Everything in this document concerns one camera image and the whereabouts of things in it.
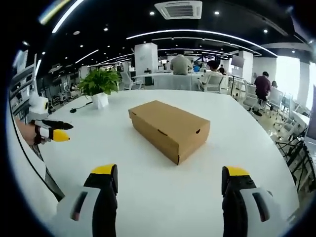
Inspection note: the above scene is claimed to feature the black cable on table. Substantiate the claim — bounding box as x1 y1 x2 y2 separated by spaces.
69 102 93 114

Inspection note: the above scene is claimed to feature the wall screen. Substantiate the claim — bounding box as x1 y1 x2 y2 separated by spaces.
202 55 222 63

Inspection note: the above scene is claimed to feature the black wire rack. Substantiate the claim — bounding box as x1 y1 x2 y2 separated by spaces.
275 137 316 195

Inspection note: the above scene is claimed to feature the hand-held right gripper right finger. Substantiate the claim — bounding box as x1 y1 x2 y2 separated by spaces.
221 165 292 237

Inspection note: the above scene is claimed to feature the ceiling air conditioner vent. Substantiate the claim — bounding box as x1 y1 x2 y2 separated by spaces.
154 0 203 20

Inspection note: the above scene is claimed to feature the grey shelf unit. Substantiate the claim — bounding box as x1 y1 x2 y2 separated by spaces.
9 49 38 106

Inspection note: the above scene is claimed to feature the white office chair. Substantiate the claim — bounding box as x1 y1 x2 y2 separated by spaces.
204 74 230 94
120 71 135 91
267 87 285 117

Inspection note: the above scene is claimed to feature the dark strap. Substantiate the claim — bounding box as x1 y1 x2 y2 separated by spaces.
29 144 66 202

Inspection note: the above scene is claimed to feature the brown cardboard shoe box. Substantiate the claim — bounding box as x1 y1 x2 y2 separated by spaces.
128 99 211 166

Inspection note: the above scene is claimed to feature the long curved ceiling light strip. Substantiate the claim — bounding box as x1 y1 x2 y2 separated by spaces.
126 29 277 59

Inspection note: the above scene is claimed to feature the green potted plant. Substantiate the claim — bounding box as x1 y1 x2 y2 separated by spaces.
77 68 123 110

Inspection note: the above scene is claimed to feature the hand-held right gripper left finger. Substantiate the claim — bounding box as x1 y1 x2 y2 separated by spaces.
45 163 119 237

